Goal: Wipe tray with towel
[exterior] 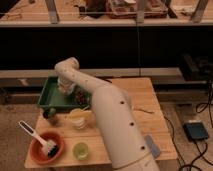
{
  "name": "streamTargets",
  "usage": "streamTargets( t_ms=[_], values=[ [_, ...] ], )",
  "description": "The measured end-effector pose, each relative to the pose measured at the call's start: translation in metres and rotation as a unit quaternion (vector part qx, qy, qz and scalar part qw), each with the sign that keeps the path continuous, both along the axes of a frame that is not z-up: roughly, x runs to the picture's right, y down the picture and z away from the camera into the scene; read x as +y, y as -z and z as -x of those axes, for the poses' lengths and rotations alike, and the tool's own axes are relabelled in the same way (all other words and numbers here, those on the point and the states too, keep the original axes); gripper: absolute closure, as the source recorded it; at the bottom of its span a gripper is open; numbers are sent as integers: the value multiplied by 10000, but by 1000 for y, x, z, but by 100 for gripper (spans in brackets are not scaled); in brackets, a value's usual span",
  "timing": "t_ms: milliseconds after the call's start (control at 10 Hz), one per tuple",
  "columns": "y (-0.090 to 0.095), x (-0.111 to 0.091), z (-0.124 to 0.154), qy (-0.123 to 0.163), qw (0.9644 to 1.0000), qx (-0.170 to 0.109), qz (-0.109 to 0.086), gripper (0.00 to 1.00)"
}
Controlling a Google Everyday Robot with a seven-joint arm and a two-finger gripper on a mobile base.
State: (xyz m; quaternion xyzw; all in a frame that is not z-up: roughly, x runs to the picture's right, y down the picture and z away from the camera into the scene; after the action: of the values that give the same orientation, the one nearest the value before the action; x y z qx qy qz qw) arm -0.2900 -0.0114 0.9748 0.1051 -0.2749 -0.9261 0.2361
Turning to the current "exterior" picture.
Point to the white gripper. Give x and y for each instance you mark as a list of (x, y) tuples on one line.
[(65, 87)]

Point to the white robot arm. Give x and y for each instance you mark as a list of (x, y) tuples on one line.
[(125, 144)]

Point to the green plastic tray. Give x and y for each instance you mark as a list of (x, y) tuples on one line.
[(52, 97)]

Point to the dark brown debris pile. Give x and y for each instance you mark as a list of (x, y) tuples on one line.
[(80, 97)]

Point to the dark green small object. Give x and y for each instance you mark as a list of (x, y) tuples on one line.
[(49, 114)]

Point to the small green cup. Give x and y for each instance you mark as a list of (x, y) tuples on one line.
[(81, 151)]

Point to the white dish brush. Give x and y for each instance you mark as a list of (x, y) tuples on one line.
[(49, 147)]

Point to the orange bowl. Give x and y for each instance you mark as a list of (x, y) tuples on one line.
[(35, 149)]

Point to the thin metal utensil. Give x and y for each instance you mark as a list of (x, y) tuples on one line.
[(143, 110)]

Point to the grey blue sponge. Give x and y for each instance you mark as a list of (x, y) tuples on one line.
[(155, 150)]

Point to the black foot pedal box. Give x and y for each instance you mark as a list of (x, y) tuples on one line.
[(195, 131)]

